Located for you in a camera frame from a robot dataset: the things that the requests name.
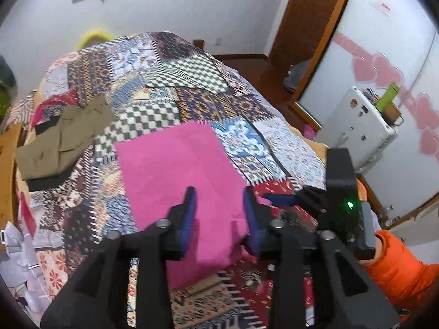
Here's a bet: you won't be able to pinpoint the white cloth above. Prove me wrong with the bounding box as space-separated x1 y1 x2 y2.
0 221 47 316

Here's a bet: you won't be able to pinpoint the olive green pants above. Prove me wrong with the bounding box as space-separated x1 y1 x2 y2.
15 95 115 180

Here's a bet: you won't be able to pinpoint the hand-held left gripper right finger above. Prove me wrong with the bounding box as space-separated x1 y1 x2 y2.
243 188 401 329

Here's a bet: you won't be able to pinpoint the yellow wooden boards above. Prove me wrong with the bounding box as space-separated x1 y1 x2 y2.
0 120 23 227

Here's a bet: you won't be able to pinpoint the pink pants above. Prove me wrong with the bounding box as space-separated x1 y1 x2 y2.
115 121 271 290

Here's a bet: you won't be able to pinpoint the patchwork blanket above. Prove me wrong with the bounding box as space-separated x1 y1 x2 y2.
0 32 328 329

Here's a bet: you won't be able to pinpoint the brown basket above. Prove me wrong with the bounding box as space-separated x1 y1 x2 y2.
382 103 403 126

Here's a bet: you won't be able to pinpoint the black cloth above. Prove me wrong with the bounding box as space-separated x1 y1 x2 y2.
27 169 74 192

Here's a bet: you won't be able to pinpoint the frosted sliding door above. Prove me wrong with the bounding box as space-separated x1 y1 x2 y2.
298 0 439 227

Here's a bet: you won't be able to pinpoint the yellow ring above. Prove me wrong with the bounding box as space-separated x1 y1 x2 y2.
75 28 114 50

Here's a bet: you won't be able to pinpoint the red and white label sticker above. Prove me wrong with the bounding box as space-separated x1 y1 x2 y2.
370 1 392 17

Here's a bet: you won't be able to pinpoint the grey bag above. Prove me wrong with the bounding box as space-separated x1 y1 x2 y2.
283 60 311 93

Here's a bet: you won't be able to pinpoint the green bottle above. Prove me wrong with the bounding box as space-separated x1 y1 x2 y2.
376 82 401 112

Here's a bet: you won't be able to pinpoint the row of pink heart stickers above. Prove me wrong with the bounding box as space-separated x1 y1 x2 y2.
334 32 439 160

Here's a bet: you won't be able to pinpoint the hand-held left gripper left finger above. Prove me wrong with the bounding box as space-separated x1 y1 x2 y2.
40 187 198 329

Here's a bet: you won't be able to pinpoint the white appliance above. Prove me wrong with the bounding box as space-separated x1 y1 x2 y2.
314 86 398 172

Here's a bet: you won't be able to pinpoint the red patterned cloth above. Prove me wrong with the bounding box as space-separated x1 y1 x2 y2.
29 89 81 131

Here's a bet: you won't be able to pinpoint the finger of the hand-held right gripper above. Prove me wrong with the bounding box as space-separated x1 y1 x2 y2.
262 189 328 214

